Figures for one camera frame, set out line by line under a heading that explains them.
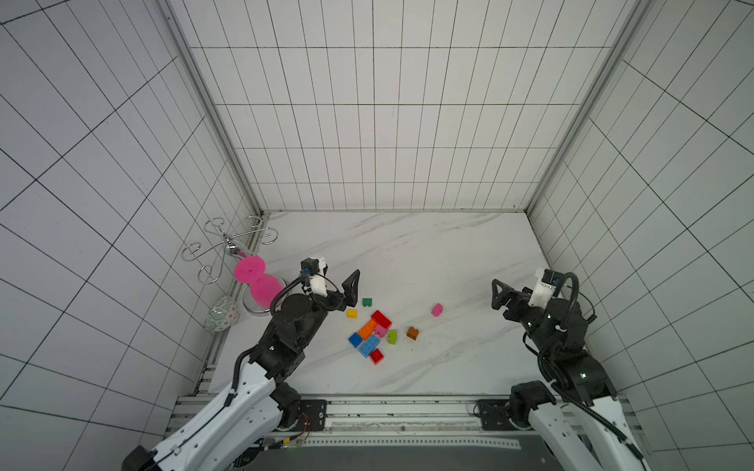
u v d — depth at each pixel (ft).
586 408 1.50
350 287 2.08
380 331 2.80
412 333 2.80
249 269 2.28
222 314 2.99
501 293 2.19
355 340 2.77
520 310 2.04
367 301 3.04
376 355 2.67
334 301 2.03
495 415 2.40
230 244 2.40
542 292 2.04
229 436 1.54
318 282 2.03
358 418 2.44
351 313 2.96
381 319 2.92
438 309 2.95
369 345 2.74
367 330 2.87
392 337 2.80
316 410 2.39
